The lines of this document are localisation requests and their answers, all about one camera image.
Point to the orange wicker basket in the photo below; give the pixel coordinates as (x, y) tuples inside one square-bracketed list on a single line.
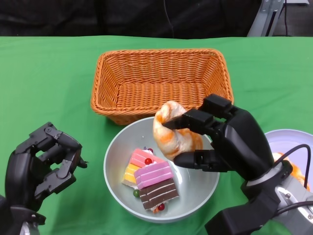
[(146, 80)]

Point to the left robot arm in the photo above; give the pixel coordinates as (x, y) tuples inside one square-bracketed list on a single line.
[(14, 220)]

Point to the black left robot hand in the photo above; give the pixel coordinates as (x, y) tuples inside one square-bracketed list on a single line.
[(19, 176)]

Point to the green tablecloth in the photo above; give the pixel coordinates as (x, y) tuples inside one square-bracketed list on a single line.
[(49, 85)]

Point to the grey round bowl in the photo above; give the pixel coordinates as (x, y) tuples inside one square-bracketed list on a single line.
[(195, 191)]

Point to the pale lilac plate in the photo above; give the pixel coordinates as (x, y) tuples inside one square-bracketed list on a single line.
[(288, 139)]

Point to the magenta layer cake slice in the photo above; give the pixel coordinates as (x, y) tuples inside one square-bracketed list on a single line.
[(154, 173)]

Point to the chocolate layer cake slice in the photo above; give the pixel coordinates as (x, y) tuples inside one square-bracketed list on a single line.
[(159, 193)]

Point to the black cloth backdrop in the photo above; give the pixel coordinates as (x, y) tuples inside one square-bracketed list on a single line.
[(73, 17)]

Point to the grey metal stand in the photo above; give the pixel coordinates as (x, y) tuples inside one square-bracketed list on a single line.
[(259, 22)]

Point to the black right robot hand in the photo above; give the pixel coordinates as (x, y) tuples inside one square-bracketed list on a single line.
[(244, 142)]

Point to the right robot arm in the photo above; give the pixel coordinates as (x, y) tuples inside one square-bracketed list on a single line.
[(256, 213)]

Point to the pink and yellow cake slice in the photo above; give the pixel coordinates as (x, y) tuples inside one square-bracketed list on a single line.
[(138, 156)]

